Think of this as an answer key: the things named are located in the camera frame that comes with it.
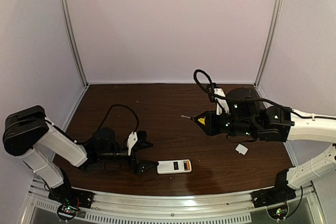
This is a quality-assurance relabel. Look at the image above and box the white remote control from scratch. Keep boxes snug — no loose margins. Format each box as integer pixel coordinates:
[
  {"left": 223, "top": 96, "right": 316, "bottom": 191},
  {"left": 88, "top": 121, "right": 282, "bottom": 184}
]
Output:
[{"left": 157, "top": 159, "right": 192, "bottom": 175}]

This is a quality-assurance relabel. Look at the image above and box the white battery compartment cover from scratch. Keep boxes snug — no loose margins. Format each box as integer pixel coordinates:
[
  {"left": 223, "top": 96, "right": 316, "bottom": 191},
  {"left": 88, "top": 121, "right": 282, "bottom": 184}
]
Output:
[{"left": 235, "top": 144, "right": 248, "bottom": 155}]

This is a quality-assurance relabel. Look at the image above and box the yellow handled screwdriver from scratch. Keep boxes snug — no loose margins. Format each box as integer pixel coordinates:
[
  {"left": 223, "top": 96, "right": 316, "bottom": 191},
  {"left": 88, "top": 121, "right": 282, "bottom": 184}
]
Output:
[{"left": 181, "top": 115, "right": 195, "bottom": 122}]

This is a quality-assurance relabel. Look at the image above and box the orange battery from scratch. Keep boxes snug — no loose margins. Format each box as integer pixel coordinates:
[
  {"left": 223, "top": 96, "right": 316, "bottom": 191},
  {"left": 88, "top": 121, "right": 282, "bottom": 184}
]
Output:
[{"left": 183, "top": 161, "right": 191, "bottom": 171}]

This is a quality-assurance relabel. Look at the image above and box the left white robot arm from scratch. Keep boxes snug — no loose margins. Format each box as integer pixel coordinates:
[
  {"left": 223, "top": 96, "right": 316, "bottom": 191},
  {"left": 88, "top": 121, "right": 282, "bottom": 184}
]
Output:
[{"left": 3, "top": 105, "right": 153, "bottom": 189}]

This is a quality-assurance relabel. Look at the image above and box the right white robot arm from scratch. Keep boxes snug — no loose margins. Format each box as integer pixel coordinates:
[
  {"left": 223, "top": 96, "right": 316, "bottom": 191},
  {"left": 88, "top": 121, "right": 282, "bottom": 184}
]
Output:
[{"left": 188, "top": 88, "right": 335, "bottom": 190}]

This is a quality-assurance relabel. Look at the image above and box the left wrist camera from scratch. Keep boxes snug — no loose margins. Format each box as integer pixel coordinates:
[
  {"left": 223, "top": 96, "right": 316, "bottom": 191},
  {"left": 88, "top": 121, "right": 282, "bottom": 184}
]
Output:
[{"left": 127, "top": 132, "right": 138, "bottom": 156}]

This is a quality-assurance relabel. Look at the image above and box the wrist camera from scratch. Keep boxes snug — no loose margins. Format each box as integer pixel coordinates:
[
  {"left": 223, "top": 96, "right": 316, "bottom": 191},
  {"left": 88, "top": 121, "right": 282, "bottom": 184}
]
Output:
[
  {"left": 207, "top": 83, "right": 229, "bottom": 115},
  {"left": 127, "top": 132, "right": 138, "bottom": 156}
]

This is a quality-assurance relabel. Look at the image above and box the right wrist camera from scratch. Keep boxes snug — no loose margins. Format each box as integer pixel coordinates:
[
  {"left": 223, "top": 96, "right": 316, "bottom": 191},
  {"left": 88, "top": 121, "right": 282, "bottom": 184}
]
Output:
[{"left": 207, "top": 83, "right": 229, "bottom": 115}]

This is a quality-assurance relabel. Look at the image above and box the left black camera cable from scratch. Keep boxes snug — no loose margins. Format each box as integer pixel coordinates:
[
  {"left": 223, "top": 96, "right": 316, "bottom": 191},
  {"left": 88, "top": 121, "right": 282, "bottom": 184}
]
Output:
[{"left": 98, "top": 104, "right": 140, "bottom": 135}]

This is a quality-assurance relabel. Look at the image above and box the black camera cable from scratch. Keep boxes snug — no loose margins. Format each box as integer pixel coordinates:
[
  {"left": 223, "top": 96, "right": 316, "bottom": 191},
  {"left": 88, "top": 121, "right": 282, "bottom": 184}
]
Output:
[
  {"left": 193, "top": 69, "right": 218, "bottom": 99},
  {"left": 98, "top": 104, "right": 140, "bottom": 135}
]

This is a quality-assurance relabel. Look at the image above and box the right black camera cable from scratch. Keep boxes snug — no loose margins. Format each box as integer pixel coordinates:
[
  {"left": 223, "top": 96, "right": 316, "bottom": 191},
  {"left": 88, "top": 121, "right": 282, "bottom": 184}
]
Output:
[{"left": 193, "top": 69, "right": 218, "bottom": 99}]

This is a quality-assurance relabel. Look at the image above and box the aluminium front rail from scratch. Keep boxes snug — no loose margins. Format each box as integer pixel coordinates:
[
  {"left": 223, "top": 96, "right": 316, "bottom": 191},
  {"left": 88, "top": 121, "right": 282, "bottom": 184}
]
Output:
[{"left": 18, "top": 178, "right": 327, "bottom": 223}]

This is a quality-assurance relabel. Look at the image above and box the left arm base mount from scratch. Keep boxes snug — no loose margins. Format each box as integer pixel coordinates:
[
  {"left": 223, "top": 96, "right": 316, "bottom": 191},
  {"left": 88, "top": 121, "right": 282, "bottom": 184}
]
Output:
[{"left": 48, "top": 189, "right": 94, "bottom": 222}]

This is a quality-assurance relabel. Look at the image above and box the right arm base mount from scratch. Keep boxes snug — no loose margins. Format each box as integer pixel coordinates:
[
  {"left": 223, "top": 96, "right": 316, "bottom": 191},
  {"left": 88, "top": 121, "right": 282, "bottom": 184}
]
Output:
[{"left": 251, "top": 186, "right": 296, "bottom": 221}]

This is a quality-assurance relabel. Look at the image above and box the right aluminium corner post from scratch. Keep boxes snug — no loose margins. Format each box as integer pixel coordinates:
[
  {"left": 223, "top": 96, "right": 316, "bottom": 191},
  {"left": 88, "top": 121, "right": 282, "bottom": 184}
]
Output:
[{"left": 254, "top": 0, "right": 284, "bottom": 88}]

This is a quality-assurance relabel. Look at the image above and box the aluminium corner post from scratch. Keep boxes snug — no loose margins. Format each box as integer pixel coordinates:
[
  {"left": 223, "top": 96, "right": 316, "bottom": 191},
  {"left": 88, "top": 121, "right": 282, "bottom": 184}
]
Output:
[
  {"left": 254, "top": 0, "right": 284, "bottom": 88},
  {"left": 60, "top": 0, "right": 89, "bottom": 88}
]

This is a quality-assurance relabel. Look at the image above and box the left aluminium corner post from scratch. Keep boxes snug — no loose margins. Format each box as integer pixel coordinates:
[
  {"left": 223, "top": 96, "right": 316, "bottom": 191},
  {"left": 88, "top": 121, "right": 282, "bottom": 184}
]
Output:
[{"left": 60, "top": 0, "right": 89, "bottom": 88}]

